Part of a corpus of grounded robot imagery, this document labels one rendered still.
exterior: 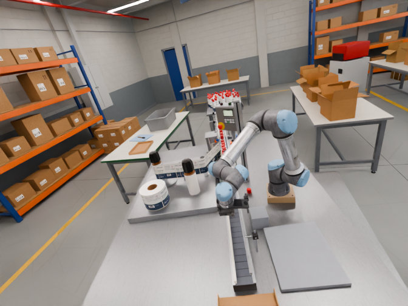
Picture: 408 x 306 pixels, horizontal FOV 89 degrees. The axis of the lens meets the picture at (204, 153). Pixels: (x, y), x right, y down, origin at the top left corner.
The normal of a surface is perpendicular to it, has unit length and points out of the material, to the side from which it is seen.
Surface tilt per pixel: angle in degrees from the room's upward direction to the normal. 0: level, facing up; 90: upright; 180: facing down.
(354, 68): 90
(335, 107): 90
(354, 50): 90
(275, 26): 90
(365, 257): 0
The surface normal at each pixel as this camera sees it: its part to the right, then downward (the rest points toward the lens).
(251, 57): -0.22, 0.48
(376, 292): -0.20, -0.87
